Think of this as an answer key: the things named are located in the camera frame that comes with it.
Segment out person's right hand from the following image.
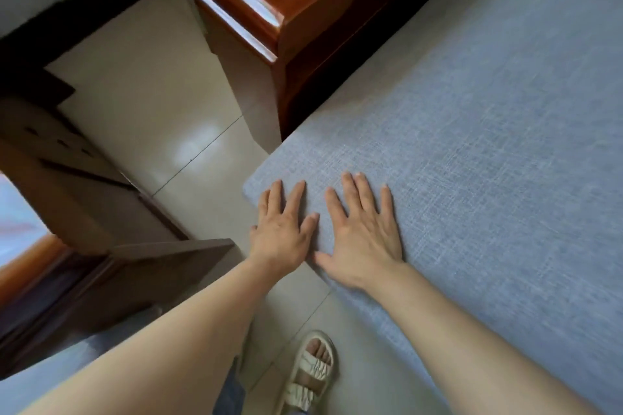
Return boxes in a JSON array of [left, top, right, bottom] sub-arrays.
[[313, 172, 405, 292]]

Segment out person's left hand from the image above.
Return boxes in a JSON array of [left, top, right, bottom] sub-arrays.
[[248, 180, 321, 279]]

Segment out grey cushion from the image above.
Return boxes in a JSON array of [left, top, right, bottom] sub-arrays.
[[242, 0, 623, 415]]

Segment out person's left forearm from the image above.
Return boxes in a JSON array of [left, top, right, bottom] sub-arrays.
[[19, 257, 288, 415]]

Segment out person's right forearm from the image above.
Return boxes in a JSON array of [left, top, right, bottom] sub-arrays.
[[367, 261, 604, 415]]

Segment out white ruffled sandal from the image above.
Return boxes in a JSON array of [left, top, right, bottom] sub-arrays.
[[277, 330, 337, 413]]

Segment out light purple trouser leg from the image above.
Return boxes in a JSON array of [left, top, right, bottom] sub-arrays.
[[212, 363, 247, 415]]

